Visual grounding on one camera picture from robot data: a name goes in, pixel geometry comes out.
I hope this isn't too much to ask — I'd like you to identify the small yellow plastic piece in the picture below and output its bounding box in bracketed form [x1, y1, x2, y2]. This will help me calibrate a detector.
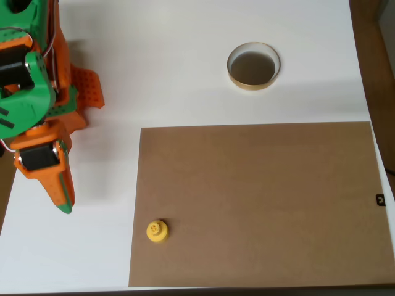
[145, 218, 170, 245]

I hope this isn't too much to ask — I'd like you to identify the brown rectangular board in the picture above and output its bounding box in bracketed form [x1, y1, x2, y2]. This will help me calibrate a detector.
[128, 121, 395, 288]

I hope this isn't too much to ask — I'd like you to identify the white red black servo cable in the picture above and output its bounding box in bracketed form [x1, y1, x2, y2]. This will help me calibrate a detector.
[42, 0, 61, 91]

